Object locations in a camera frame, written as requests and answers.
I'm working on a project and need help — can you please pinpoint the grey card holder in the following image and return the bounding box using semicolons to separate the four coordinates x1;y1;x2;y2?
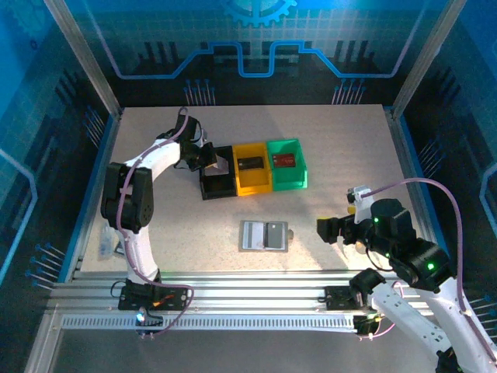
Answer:
238;219;295;254

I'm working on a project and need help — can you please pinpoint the black card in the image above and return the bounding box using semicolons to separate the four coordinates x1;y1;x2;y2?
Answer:
237;156;266;171

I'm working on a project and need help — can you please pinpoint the grey card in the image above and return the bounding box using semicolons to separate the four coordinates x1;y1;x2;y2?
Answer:
265;221;287;249

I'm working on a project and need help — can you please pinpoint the red card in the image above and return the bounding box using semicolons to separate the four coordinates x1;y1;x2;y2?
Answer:
273;153;298;169

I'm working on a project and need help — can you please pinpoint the black plastic bin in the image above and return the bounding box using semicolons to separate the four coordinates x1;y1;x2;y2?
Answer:
198;145;238;201

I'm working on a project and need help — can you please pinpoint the yellow plastic bin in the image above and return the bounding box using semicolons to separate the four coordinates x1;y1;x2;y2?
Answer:
231;142;274;198

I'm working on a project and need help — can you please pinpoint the green plastic bin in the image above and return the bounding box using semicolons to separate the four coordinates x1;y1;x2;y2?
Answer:
266;137;311;192

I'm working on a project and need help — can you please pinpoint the small controller board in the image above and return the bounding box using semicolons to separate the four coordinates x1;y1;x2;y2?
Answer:
134;309;164;339
353;314;384;341

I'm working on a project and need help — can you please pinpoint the small clear plastic bag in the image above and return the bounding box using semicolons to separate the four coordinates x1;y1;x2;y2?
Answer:
99;223;127;260

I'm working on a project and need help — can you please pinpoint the blue edged side rail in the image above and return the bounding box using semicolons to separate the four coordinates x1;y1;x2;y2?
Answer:
384;106;459;283
57;108;123;283

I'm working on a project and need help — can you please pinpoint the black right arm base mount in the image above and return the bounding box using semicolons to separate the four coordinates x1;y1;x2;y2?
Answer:
324;285;374;312

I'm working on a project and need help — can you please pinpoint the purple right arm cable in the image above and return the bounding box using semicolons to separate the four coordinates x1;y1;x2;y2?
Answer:
364;177;473;341

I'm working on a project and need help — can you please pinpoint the aluminium frame front rail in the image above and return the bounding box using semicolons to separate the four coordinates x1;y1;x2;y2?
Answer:
48;270;467;312

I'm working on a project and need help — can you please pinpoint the slotted grey cable tray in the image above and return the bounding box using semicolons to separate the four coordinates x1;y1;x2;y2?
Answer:
60;313;360;331

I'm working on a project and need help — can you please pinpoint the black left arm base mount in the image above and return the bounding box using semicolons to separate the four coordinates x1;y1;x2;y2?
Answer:
118;283;190;312

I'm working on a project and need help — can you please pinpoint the aluminium frame post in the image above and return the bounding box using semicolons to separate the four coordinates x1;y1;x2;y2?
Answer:
42;0;123;120
390;0;469;117

